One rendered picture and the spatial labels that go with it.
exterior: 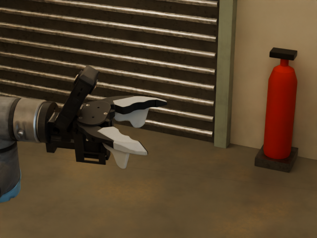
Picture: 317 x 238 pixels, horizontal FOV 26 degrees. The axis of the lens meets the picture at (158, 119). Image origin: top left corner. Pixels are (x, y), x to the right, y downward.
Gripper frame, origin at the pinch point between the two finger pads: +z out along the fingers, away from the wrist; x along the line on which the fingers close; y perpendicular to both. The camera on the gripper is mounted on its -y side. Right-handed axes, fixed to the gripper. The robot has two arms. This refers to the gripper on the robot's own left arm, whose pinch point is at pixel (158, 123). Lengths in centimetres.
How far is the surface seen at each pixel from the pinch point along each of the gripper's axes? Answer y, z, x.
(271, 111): 121, 10, -196
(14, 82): 142, -144, -235
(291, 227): 144, 25, -140
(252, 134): 146, 0, -211
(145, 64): 116, -60, -224
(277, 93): 110, 12, -197
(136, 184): 147, -50, -160
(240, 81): 118, -8, -217
